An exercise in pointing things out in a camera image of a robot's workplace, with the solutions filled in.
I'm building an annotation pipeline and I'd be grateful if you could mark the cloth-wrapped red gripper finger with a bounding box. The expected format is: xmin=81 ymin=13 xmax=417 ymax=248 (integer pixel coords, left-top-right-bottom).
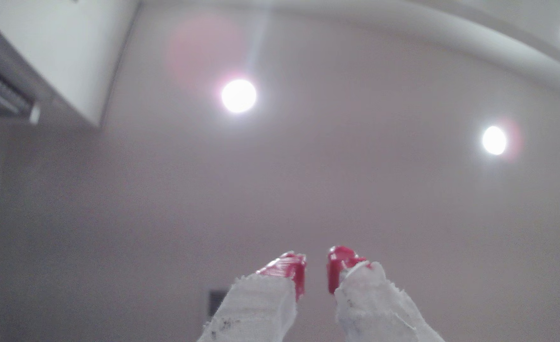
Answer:
xmin=327 ymin=245 xmax=444 ymax=342
xmin=196 ymin=252 xmax=306 ymax=342

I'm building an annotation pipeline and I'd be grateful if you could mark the round ceiling light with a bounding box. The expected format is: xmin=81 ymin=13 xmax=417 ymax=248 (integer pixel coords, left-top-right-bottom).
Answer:
xmin=220 ymin=78 xmax=258 ymax=115
xmin=481 ymin=125 xmax=509 ymax=156

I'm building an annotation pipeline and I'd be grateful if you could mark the small dark wall plate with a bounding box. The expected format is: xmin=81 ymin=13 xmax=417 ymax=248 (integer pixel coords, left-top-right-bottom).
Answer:
xmin=207 ymin=288 xmax=228 ymax=319

